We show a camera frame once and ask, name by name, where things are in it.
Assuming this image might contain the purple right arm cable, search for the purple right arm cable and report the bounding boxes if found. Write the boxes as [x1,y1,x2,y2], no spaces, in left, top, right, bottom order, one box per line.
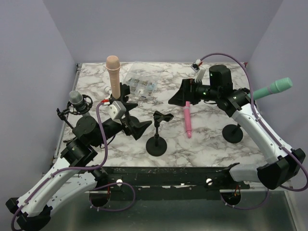
[198,52,308,209]

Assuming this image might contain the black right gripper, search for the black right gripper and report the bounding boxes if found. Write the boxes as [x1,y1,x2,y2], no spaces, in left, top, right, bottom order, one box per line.
[168,78,219,106]

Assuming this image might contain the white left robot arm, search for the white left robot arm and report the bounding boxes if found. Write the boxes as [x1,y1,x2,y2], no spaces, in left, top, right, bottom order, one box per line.
[6,111,151,231]

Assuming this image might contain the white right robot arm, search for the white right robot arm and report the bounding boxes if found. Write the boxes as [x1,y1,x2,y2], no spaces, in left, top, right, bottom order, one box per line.
[168,65,306,190]

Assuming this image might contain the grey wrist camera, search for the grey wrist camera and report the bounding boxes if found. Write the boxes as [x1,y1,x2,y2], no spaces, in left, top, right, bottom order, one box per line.
[107,101,127,123]
[191,59,206,83]

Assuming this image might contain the pink microphone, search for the pink microphone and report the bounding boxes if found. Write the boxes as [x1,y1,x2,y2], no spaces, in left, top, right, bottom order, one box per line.
[183,101,192,139]

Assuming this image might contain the black desk mic stand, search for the black desk mic stand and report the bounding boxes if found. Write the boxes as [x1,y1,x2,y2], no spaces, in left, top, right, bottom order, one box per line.
[146,111,174,157]
[109,82,140,126]

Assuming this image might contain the small white cylinder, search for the small white cylinder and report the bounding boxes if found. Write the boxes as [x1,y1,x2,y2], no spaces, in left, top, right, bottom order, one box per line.
[104,86,112,94]

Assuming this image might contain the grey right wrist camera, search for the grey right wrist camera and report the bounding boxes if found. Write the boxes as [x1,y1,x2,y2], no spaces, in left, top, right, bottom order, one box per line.
[191,59,206,83]

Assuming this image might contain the teal microphone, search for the teal microphone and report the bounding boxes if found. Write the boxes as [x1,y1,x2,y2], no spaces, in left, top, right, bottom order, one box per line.
[253,77,293,100]

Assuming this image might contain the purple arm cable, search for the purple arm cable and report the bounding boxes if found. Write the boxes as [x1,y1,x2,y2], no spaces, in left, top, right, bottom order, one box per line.
[11,99,111,229]
[198,52,308,209]

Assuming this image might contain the beige microphone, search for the beige microphone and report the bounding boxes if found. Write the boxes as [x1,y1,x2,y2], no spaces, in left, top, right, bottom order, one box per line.
[106,55,121,99]

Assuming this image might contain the clear plastic parts box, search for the clear plastic parts box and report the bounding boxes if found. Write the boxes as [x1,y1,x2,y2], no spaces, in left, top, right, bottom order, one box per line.
[122,62,163,99]

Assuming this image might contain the black shock mount stand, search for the black shock mount stand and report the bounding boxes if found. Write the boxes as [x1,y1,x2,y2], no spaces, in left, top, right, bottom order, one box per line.
[56,94,93,129]
[221,88,257,144]

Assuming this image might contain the silver condenser microphone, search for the silver condenser microphone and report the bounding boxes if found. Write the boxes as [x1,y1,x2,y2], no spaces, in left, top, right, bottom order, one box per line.
[69,90,88,115]

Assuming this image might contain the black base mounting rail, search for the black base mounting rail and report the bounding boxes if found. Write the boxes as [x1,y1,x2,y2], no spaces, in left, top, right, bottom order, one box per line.
[72,166,268,202]

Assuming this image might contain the black right shock mount stand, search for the black right shock mount stand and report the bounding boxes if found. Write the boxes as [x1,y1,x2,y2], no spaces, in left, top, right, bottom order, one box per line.
[221,88,257,144]

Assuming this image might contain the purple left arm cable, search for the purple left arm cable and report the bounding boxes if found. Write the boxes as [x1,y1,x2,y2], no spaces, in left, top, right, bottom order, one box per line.
[11,99,111,229]

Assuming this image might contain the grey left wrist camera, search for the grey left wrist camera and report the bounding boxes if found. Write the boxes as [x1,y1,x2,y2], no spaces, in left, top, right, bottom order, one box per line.
[107,101,127,123]

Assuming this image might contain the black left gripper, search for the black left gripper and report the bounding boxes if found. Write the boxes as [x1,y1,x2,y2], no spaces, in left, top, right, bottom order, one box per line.
[92,103,153,147]

